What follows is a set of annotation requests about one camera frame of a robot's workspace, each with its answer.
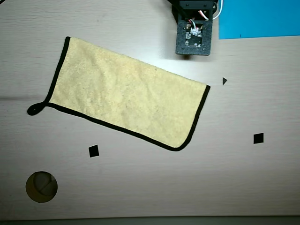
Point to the yellow towel with black trim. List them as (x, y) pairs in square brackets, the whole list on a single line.
[(129, 98)]

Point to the blue paper sheet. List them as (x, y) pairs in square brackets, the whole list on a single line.
[(257, 18)]

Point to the black triangle tape marker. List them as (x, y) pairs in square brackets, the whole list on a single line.
[(224, 81)]

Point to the black square tape marker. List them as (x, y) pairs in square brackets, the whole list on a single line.
[(94, 151), (258, 138)]

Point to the black wrist camera board mount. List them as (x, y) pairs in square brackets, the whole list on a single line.
[(206, 44)]

